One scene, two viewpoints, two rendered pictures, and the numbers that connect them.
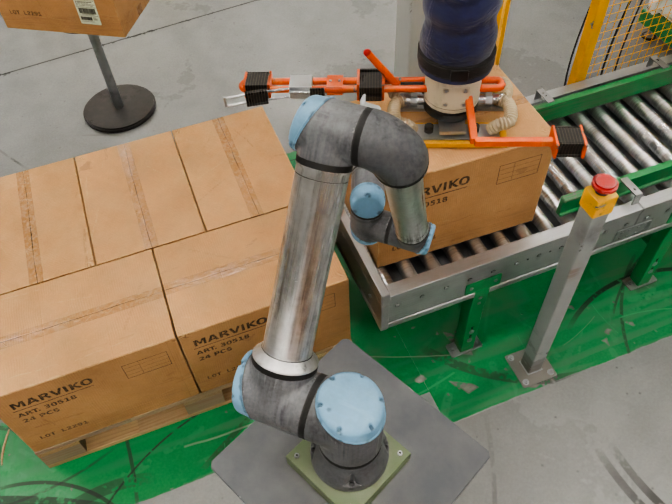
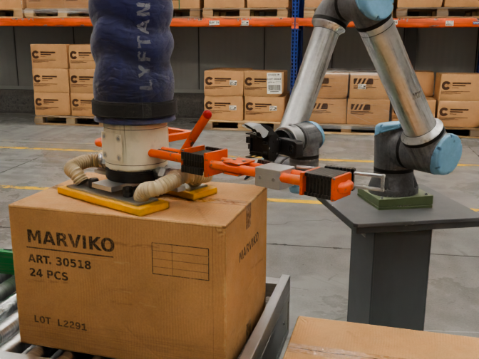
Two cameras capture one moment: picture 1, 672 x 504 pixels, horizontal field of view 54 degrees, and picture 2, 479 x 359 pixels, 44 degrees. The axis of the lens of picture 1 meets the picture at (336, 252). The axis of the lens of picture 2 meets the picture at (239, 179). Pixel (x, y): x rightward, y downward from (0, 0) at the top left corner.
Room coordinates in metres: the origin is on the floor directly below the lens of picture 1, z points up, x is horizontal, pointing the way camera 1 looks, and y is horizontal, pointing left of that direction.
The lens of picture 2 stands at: (2.82, 0.74, 1.39)
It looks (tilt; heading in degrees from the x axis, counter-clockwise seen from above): 14 degrees down; 214
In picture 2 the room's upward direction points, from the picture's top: straight up
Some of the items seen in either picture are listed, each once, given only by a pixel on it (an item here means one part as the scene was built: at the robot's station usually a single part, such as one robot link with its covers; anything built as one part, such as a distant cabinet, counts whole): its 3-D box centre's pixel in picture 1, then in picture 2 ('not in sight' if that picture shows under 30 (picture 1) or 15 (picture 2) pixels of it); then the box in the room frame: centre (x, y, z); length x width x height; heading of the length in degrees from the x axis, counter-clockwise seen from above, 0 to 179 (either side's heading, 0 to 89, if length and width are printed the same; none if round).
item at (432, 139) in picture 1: (451, 131); (162, 178); (1.53, -0.38, 0.98); 0.34 x 0.10 x 0.05; 85
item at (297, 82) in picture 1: (301, 86); (274, 176); (1.67, 0.08, 1.07); 0.07 x 0.07 x 0.04; 85
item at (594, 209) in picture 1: (559, 294); not in sight; (1.23, -0.75, 0.50); 0.07 x 0.07 x 1.00; 19
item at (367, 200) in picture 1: (367, 191); (303, 137); (1.20, -0.09, 1.08); 0.12 x 0.09 x 0.10; 175
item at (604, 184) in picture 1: (604, 186); not in sight; (1.23, -0.75, 1.02); 0.07 x 0.07 x 0.04
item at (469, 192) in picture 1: (437, 165); (147, 261); (1.62, -0.37, 0.75); 0.60 x 0.40 x 0.40; 107
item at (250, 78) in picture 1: (258, 84); (325, 183); (1.69, 0.21, 1.08); 0.08 x 0.07 x 0.05; 85
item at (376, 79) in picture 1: (370, 84); (204, 160); (1.65, -0.14, 1.08); 0.10 x 0.08 x 0.06; 175
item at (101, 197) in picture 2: not in sight; (110, 191); (1.72, -0.39, 0.98); 0.34 x 0.10 x 0.05; 85
